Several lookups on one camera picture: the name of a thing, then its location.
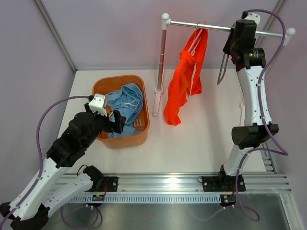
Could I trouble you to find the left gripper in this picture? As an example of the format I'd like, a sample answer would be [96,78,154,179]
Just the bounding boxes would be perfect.
[83,103,126,149]

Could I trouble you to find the light blue shorts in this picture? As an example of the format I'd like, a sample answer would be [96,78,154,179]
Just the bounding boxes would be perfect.
[106,83,143,138]

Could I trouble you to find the pink hanger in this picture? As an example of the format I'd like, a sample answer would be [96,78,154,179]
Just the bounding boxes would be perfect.
[188,24,203,97]

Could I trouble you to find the grey hanger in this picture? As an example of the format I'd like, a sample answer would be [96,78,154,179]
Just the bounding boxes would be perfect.
[216,23,236,86]

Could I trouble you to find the orange shorts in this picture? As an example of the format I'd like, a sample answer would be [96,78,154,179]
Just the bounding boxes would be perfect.
[164,29,209,126]

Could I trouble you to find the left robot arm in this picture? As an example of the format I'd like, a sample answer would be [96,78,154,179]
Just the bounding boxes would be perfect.
[0,103,126,230]

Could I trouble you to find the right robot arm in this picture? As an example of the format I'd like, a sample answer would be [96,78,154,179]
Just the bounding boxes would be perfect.
[213,19,279,192]

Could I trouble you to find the orange plastic basket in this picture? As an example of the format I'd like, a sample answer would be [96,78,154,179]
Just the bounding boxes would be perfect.
[92,74,150,149]

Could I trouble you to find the white metal clothes rack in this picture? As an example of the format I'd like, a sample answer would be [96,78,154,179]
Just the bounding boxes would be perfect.
[153,9,296,116]

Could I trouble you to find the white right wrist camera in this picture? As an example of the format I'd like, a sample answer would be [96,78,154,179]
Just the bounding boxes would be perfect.
[241,11,261,25]

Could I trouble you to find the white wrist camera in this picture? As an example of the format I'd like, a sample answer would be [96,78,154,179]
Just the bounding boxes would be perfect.
[89,93,108,117]
[241,11,261,25]

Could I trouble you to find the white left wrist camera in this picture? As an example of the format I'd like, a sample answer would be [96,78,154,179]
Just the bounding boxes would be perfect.
[89,93,108,117]

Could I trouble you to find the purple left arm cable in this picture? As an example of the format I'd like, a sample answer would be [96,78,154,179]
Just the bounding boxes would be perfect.
[0,95,93,227]

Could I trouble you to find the white slotted cable duct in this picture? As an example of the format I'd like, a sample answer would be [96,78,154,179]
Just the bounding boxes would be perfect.
[69,194,221,204]

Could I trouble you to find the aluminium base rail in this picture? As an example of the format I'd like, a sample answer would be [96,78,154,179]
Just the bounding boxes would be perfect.
[31,172,293,195]

